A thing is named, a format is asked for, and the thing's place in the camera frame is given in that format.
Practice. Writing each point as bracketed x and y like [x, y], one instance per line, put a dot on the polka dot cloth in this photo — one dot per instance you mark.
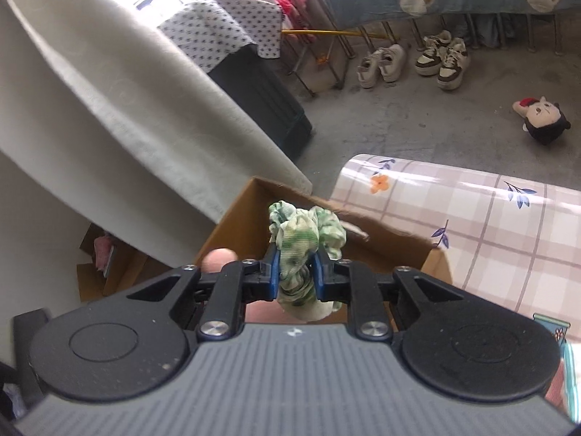
[218, 22]

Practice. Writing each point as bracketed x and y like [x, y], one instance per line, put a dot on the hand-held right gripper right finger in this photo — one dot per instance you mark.
[319, 277]

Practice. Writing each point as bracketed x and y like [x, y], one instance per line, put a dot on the plaid tablecloth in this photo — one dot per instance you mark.
[476, 245]

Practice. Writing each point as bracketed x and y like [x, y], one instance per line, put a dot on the white curtain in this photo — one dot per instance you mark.
[113, 100]

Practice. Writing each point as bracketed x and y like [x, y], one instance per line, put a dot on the green white scrunchie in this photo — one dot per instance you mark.
[295, 236]

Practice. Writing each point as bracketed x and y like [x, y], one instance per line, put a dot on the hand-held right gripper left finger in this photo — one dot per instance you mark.
[272, 270]

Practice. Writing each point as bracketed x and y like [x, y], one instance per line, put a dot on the brown white sneakers pair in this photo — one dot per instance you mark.
[431, 54]

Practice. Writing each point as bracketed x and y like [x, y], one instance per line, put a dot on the brown cardboard box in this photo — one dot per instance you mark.
[252, 211]

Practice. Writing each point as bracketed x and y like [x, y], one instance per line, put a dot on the brown white sneaker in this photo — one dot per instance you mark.
[451, 66]

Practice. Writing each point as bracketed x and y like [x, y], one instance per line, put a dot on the pink plush toy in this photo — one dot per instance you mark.
[218, 260]

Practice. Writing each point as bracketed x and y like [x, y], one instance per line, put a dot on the yellow stick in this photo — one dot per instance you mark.
[317, 32]

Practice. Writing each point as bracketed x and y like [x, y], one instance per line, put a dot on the black haired plush doll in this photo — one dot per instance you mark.
[544, 120]

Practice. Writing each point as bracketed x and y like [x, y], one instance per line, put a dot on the black storage box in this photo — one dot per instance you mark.
[268, 100]

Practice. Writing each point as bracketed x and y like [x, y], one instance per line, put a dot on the flat cardboard carton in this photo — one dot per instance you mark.
[90, 281]

